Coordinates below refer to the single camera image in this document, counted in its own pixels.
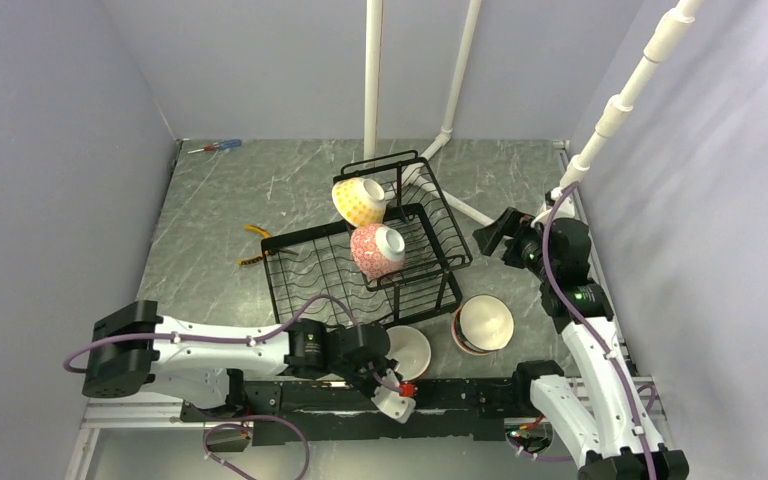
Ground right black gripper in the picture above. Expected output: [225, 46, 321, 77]
[473, 206, 556, 282]

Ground blue white patterned bowl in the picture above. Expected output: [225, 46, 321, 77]
[387, 325, 432, 381]

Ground pink patterned bowl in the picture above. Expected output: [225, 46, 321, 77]
[350, 223, 406, 280]

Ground yellow patterned bowl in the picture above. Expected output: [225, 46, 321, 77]
[331, 177, 387, 228]

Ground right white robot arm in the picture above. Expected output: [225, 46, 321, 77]
[473, 207, 690, 479]

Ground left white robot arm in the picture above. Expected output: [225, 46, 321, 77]
[62, 294, 413, 420]

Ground striped stacked bowls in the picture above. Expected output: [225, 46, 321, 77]
[450, 294, 514, 356]

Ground yellow black pliers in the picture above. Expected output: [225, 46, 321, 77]
[236, 224, 298, 267]

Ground red blue screwdriver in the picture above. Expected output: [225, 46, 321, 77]
[187, 139, 242, 154]

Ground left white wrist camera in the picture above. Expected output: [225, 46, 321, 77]
[371, 382, 416, 424]

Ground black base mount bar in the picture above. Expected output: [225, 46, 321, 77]
[180, 377, 539, 441]

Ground black wire dish rack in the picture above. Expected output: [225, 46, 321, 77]
[261, 150, 472, 327]

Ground white pvc pipe frame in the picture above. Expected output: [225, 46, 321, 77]
[362, 0, 707, 230]

